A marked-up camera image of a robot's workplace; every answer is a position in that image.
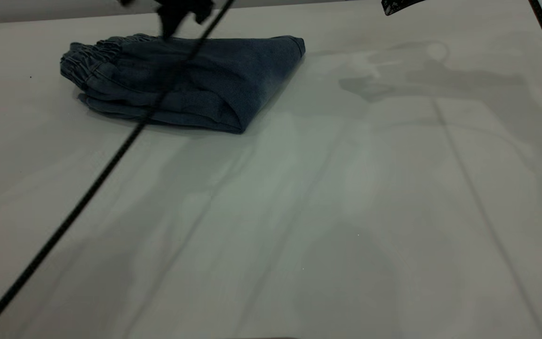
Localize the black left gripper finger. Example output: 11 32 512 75
193 0 215 25
155 0 192 39

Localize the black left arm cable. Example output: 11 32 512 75
0 0 237 339

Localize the blue denim pants basketball print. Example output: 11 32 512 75
59 33 306 135

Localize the white-scuffed black right gripper finger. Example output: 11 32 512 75
381 0 428 16

